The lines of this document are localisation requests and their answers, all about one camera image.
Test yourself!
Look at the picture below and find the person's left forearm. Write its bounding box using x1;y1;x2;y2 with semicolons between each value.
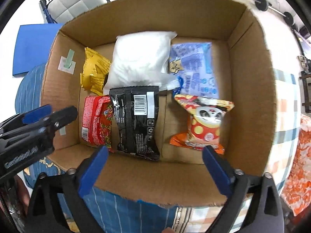
13;175;31;217

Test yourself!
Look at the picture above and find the yellow snack packet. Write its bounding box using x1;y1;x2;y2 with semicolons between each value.
80;47;112;97

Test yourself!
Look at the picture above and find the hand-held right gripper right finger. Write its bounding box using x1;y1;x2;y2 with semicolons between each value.
202;146;285;233

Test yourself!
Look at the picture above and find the black snack packet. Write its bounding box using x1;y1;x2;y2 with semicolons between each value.
109;85;161;161

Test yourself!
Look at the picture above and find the short barbell with black plates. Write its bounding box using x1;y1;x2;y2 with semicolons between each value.
254;0;294;26

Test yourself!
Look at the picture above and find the white soft plastic bag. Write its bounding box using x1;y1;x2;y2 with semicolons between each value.
104;30;178;96

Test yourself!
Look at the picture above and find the pair of shoes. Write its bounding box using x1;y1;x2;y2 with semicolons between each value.
297;55;311;74

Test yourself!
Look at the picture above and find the orange floral towel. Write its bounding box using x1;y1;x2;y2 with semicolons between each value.
280;114;311;217

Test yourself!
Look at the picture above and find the red snack packet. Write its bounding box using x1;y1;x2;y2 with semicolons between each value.
81;95;115;152

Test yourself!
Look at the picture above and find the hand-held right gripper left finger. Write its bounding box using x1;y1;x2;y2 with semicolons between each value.
25;146;109;233

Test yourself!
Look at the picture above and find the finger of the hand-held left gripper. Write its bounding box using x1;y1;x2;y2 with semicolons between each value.
36;105;78;137
0;104;53;137

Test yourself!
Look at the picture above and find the blue striped blanket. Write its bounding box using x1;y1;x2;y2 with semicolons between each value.
14;63;179;233

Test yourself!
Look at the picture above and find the white padded chair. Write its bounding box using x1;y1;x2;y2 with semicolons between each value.
47;0;110;26

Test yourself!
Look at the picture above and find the orange cartoon snack packet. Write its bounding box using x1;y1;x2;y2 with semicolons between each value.
169;94;235;155

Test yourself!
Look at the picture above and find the cardboard box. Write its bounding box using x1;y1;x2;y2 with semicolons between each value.
40;0;279;207

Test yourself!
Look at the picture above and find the blue foam mat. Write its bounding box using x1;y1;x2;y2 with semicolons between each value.
12;23;65;78

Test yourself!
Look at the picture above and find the light blue tissue packet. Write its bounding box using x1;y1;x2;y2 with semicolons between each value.
168;41;219;100

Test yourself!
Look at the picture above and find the dark wooden chair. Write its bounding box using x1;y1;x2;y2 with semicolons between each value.
299;72;311;113

